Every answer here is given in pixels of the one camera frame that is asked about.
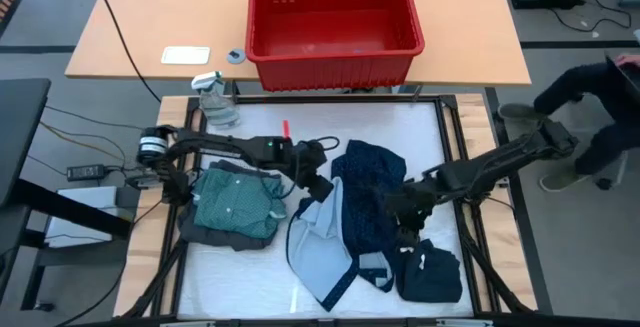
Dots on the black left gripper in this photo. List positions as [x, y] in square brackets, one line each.
[307, 159]

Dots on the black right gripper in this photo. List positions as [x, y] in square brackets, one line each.
[412, 204]

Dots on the dark navy garment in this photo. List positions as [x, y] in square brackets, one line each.
[430, 277]

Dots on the navy dotted garment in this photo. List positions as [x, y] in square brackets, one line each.
[370, 192]

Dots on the green patterned shirt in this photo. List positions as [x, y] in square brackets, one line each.
[235, 207]

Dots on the dark grey shorts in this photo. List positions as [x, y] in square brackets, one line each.
[215, 239]

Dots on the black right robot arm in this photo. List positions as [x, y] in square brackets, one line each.
[500, 162]

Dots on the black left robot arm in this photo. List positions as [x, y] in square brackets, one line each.
[225, 144]

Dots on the red plastic bin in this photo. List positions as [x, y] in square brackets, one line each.
[330, 72]

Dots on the red tape tag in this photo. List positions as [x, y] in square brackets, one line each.
[286, 129]

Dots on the clear spray bottle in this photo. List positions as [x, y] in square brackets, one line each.
[217, 107]

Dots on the light wooden desk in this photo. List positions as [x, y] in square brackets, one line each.
[450, 17]

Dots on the person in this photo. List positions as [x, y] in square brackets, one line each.
[575, 84]

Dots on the black power adapter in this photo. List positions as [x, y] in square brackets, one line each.
[86, 173]

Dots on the white box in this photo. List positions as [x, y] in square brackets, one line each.
[75, 237]

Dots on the person's hand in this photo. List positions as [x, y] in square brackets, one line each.
[627, 59]

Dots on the black side desk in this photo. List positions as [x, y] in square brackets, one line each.
[20, 137]

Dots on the black table frame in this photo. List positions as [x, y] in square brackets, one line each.
[350, 99]

